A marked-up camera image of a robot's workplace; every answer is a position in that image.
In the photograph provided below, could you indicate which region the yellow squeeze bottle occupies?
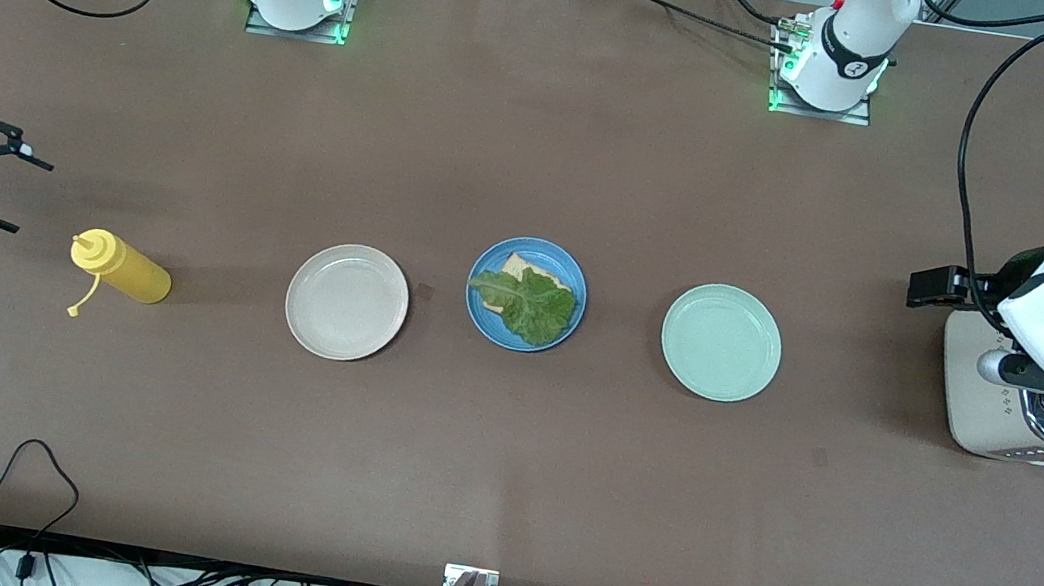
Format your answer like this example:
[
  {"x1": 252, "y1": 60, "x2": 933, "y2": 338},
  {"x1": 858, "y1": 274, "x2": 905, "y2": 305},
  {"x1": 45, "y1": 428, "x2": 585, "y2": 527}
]
[{"x1": 61, "y1": 225, "x2": 179, "y2": 331}]

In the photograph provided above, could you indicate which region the green lettuce leaf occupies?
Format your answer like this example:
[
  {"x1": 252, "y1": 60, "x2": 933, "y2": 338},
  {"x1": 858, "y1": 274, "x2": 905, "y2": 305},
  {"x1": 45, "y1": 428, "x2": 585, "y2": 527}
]
[{"x1": 461, "y1": 260, "x2": 582, "y2": 352}]

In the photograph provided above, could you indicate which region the pale green round plate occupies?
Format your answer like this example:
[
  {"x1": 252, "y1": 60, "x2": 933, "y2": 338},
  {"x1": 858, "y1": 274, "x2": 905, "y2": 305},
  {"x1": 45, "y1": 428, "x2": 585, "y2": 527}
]
[{"x1": 653, "y1": 277, "x2": 790, "y2": 410}]

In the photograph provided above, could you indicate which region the pale beige round plate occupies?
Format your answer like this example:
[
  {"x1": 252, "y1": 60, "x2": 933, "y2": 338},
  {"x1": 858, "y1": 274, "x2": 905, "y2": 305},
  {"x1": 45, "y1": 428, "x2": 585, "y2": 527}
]
[{"x1": 278, "y1": 236, "x2": 416, "y2": 370}]

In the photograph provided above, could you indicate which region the blue round plate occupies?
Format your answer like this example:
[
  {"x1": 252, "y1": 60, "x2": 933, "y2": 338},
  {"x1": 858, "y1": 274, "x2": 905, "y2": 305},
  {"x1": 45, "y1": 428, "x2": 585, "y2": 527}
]
[{"x1": 459, "y1": 229, "x2": 595, "y2": 360}]

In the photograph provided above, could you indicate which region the beige chrome toaster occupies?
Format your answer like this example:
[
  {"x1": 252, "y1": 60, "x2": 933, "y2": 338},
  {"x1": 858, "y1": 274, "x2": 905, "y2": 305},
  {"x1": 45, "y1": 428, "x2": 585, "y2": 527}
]
[{"x1": 927, "y1": 307, "x2": 1044, "y2": 474}]

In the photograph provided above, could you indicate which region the toasted bread slice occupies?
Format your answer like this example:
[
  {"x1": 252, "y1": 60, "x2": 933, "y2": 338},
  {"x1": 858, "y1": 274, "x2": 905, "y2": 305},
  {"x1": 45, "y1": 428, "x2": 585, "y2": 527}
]
[{"x1": 497, "y1": 250, "x2": 579, "y2": 294}]

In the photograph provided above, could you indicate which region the short black table cable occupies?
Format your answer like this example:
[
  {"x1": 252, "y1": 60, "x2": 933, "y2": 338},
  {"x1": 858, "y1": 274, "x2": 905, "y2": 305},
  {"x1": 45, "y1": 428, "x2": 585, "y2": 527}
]
[{"x1": 707, "y1": 0, "x2": 796, "y2": 31}]

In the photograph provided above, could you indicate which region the black looped cable with adapter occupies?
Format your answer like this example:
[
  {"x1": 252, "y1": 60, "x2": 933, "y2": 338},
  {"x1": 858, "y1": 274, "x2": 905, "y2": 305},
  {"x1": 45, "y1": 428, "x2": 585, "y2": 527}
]
[{"x1": 0, "y1": 434, "x2": 87, "y2": 586}]

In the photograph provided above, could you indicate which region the long black table cable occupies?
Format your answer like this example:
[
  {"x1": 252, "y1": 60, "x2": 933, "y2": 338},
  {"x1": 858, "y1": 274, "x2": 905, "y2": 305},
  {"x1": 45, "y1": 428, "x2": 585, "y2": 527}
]
[{"x1": 572, "y1": 0, "x2": 805, "y2": 56}]

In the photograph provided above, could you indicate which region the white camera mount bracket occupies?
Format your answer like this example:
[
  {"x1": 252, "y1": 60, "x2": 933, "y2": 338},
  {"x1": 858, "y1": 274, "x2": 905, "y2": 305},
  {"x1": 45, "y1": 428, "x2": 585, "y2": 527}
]
[{"x1": 442, "y1": 562, "x2": 502, "y2": 586}]

